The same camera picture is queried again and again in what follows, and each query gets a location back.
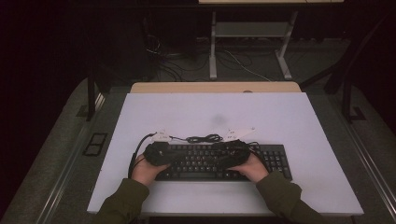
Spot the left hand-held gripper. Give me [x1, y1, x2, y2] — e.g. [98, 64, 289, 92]
[143, 130, 176, 167]

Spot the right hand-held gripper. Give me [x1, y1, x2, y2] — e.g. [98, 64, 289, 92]
[214, 126, 256, 169]

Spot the black keyboard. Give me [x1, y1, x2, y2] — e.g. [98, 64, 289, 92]
[154, 144, 293, 182]

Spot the person's left hand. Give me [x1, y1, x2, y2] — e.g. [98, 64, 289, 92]
[131, 153, 171, 187]

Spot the person's right hand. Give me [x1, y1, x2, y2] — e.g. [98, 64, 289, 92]
[228, 152, 270, 184]

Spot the white board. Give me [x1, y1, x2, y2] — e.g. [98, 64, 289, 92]
[87, 91, 364, 217]

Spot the black metal stand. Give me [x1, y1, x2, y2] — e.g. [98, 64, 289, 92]
[86, 73, 97, 122]
[342, 78, 367, 123]

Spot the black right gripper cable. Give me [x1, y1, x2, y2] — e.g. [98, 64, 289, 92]
[247, 141, 265, 162]

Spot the black keyboard cable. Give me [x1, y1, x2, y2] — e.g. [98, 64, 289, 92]
[169, 133, 225, 145]

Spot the black floor outlet frame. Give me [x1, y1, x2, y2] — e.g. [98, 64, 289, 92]
[82, 133, 109, 157]

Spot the metal floor rail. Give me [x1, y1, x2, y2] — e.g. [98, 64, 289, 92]
[326, 92, 396, 216]
[35, 92, 106, 224]

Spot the white floor cable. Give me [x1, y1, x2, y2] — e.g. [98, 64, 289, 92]
[223, 49, 272, 82]

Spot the bundle of black floor cables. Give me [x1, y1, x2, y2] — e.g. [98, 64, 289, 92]
[144, 34, 209, 82]

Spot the white metal table frame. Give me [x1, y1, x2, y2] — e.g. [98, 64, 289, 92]
[198, 0, 345, 81]

